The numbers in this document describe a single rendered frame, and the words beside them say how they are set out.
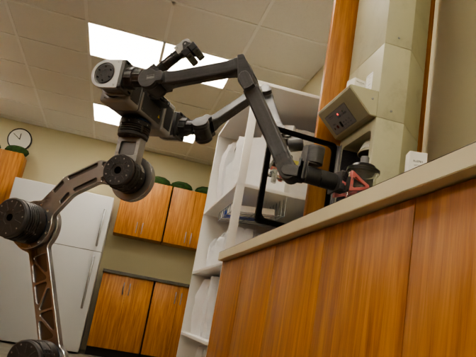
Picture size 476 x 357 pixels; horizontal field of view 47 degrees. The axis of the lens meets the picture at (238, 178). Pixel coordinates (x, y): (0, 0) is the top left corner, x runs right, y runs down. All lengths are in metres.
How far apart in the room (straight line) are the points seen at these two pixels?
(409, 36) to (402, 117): 0.33
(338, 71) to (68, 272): 4.76
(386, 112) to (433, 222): 1.11
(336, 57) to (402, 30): 0.39
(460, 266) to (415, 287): 0.13
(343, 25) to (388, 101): 0.62
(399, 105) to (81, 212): 5.07
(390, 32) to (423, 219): 1.28
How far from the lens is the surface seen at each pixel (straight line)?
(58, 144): 7.60
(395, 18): 2.27
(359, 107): 2.09
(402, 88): 2.16
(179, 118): 2.60
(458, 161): 0.95
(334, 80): 2.49
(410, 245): 1.08
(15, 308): 6.69
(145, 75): 2.12
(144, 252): 7.34
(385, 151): 2.05
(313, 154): 1.79
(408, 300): 1.06
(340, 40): 2.58
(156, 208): 7.07
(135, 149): 2.36
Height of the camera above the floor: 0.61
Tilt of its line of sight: 15 degrees up
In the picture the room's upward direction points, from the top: 10 degrees clockwise
